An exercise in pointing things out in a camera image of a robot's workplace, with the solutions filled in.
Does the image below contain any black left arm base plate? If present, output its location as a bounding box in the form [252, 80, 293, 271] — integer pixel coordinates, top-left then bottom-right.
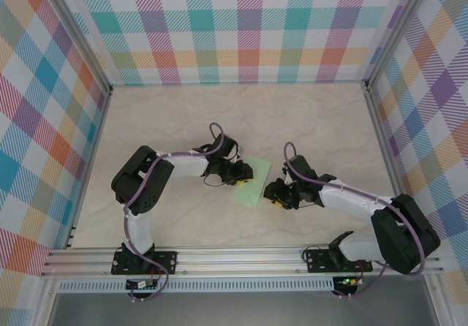
[111, 251, 178, 276]

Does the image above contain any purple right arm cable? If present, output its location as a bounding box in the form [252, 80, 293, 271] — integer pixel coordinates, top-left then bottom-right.
[284, 141, 427, 300]

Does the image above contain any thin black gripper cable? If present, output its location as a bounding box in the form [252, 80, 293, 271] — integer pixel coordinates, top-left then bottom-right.
[295, 197, 319, 210]
[203, 174, 230, 187]

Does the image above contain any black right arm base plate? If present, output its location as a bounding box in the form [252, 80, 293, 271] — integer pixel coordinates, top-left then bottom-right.
[306, 247, 373, 274]

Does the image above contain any grey metal shelf plate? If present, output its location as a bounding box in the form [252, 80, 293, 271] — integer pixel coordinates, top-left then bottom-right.
[47, 292, 439, 326]

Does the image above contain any small left circuit board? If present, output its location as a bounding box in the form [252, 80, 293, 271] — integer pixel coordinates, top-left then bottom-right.
[125, 279, 159, 291]

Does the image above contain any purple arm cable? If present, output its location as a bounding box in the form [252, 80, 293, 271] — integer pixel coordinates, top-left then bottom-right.
[122, 122, 226, 302]
[284, 141, 427, 300]

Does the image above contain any aluminium mounting rail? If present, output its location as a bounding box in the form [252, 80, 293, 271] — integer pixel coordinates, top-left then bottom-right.
[40, 243, 445, 278]

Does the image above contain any slotted grey cable duct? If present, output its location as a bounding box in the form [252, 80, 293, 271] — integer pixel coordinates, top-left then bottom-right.
[57, 277, 336, 293]

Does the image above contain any thin black left gripper cable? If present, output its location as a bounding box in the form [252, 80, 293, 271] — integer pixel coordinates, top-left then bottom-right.
[203, 174, 230, 187]

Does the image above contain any aluminium frame leg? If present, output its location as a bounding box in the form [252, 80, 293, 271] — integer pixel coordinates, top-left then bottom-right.
[426, 274, 445, 326]
[34, 277, 61, 326]

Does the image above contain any aluminium side rail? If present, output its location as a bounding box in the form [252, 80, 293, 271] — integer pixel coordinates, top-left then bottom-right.
[363, 83, 418, 246]
[64, 90, 113, 250]

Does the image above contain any light green cloth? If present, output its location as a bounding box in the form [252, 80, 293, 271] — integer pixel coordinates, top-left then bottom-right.
[230, 156, 273, 210]

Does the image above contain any thin black right gripper cable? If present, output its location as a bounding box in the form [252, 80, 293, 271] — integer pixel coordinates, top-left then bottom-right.
[295, 197, 319, 210]

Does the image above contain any aluminium frame post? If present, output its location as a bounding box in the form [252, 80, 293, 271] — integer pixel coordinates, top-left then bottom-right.
[365, 0, 431, 91]
[38, 0, 114, 95]

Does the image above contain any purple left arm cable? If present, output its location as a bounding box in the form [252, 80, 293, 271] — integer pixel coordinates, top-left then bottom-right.
[122, 122, 226, 302]

